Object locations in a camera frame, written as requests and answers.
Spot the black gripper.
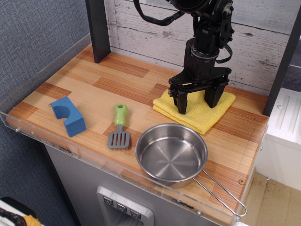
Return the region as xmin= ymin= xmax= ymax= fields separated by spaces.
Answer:
xmin=168 ymin=40 xmax=231 ymax=114

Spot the yellow dish towel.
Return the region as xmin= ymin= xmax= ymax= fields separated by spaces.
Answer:
xmin=153 ymin=90 xmax=236 ymax=134

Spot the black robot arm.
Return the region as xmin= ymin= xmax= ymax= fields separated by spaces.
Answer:
xmin=168 ymin=0 xmax=234 ymax=114

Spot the stainless steel pan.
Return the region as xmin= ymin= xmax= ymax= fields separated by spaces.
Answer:
xmin=135 ymin=123 xmax=247 ymax=218

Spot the white plastic bin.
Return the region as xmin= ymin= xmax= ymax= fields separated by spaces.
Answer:
xmin=255 ymin=88 xmax=301 ymax=190

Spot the clear acrylic table guard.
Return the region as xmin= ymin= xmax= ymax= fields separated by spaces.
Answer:
xmin=0 ymin=32 xmax=268 ymax=226

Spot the blue wooden arch block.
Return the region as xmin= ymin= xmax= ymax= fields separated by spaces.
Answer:
xmin=50 ymin=97 xmax=87 ymax=137

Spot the silver button panel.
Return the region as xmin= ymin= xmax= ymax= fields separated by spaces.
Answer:
xmin=96 ymin=186 xmax=155 ymax=226

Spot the grey toy kitchen cabinet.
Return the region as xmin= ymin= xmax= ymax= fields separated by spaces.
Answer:
xmin=46 ymin=146 xmax=216 ymax=226

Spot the black and yellow object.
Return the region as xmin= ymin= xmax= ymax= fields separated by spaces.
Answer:
xmin=0 ymin=197 xmax=43 ymax=226

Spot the black braided cable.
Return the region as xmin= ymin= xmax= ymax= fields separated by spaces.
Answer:
xmin=133 ymin=0 xmax=186 ymax=26

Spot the green handled grey spatula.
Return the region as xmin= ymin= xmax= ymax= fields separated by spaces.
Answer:
xmin=107 ymin=104 xmax=130 ymax=149

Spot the dark left frame post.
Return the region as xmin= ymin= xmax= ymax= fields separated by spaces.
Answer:
xmin=85 ymin=0 xmax=111 ymax=63

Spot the dark frame post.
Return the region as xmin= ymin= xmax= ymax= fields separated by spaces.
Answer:
xmin=262 ymin=8 xmax=301 ymax=116
xmin=85 ymin=0 xmax=111 ymax=63

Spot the dark right frame post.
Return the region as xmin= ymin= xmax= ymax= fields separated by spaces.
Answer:
xmin=262 ymin=8 xmax=301 ymax=116

